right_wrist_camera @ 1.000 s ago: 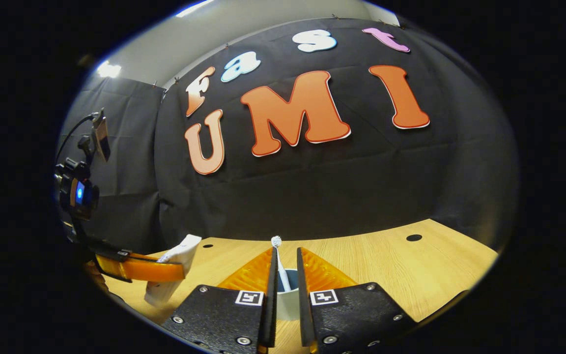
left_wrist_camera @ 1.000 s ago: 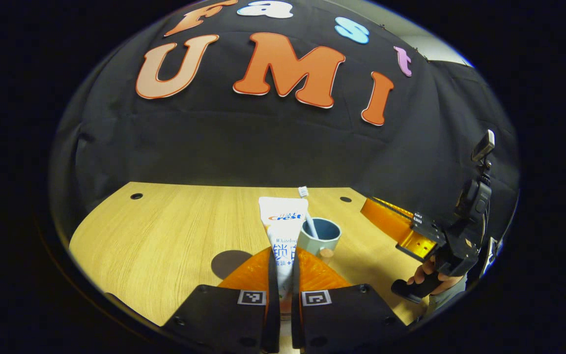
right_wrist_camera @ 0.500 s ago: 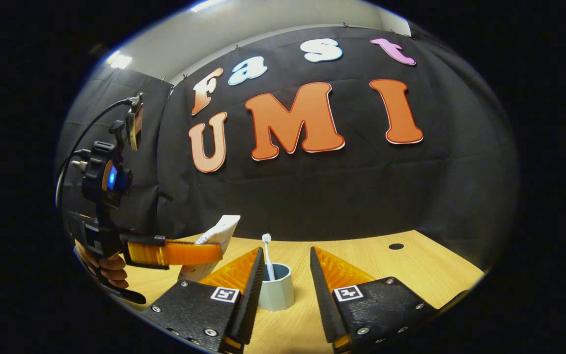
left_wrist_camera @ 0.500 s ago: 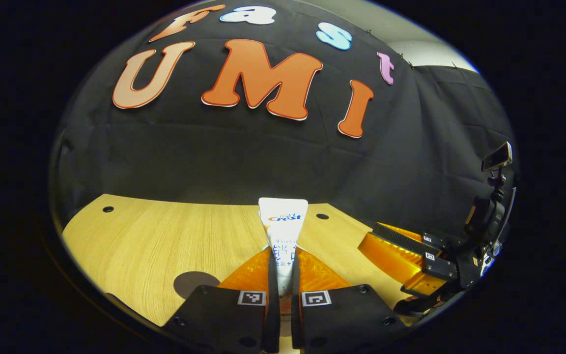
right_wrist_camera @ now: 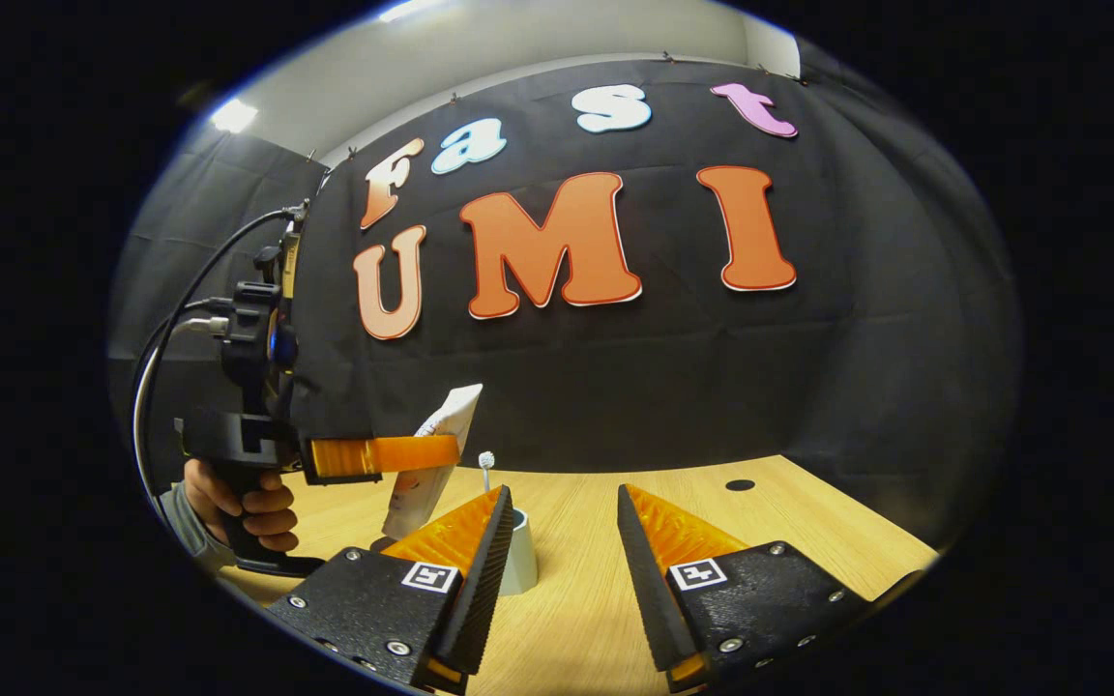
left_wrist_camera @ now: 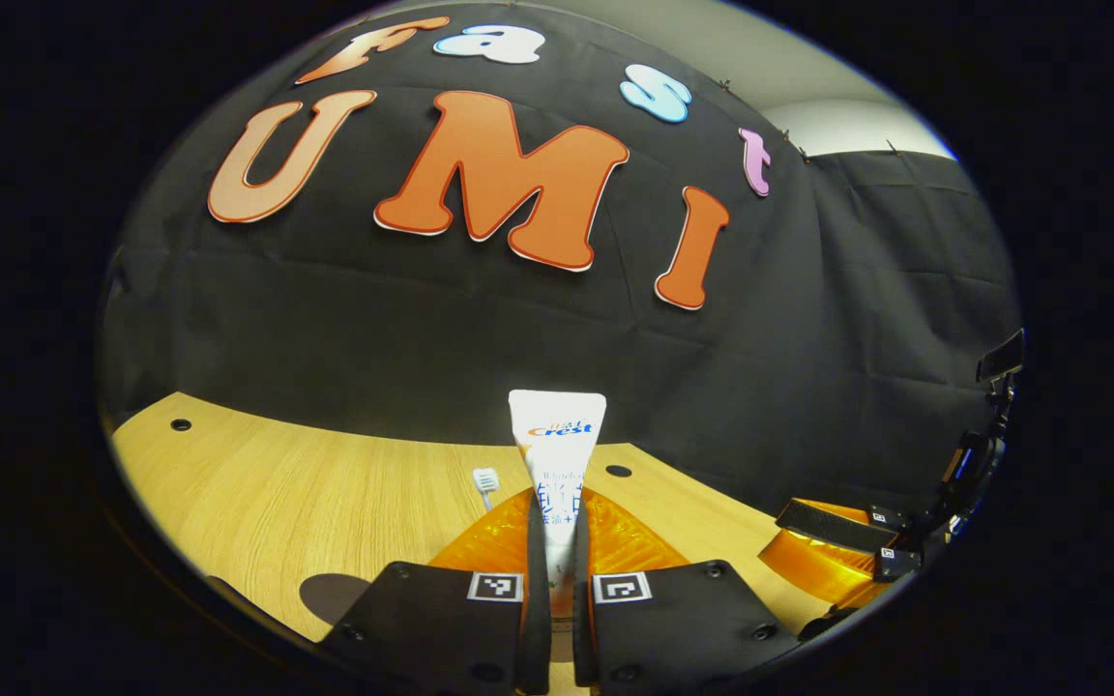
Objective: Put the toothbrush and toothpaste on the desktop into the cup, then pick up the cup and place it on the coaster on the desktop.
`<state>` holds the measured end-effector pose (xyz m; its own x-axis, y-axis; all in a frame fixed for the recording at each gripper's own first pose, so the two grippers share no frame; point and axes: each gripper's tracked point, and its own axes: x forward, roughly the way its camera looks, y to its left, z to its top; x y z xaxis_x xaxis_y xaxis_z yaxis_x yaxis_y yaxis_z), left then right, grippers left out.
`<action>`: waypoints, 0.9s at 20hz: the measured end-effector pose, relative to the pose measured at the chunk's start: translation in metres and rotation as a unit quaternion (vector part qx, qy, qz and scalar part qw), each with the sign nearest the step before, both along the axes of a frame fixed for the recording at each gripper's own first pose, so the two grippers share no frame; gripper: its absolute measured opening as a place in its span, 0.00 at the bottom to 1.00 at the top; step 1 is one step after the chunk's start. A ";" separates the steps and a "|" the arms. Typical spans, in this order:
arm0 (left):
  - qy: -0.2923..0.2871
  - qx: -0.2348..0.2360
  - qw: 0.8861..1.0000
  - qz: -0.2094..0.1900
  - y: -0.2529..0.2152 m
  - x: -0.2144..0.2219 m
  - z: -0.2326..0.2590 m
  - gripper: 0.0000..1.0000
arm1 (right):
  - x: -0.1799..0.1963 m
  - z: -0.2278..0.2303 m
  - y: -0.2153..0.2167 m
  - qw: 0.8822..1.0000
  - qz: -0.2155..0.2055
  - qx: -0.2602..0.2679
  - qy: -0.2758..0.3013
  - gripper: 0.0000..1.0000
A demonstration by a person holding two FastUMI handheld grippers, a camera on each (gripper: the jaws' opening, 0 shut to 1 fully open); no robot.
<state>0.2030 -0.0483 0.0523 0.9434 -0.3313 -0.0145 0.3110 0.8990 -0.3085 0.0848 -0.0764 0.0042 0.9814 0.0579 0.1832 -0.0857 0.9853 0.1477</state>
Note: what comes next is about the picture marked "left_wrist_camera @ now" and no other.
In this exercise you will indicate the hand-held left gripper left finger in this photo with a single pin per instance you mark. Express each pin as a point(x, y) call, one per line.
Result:
point(538, 599)

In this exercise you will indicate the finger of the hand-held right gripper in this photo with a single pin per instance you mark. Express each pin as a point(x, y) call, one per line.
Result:
point(823, 570)
point(833, 525)

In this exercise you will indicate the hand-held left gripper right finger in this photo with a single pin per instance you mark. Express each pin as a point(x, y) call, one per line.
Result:
point(582, 619)

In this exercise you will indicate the white toothbrush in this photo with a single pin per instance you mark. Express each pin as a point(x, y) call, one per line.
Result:
point(486, 480)

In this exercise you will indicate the white toothpaste tube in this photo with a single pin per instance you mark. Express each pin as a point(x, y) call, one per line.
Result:
point(557, 445)

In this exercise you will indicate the dark round coaster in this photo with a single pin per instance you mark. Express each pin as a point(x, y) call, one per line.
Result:
point(330, 597)

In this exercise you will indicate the black backdrop cloth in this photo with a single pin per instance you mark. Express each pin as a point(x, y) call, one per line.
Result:
point(422, 329)

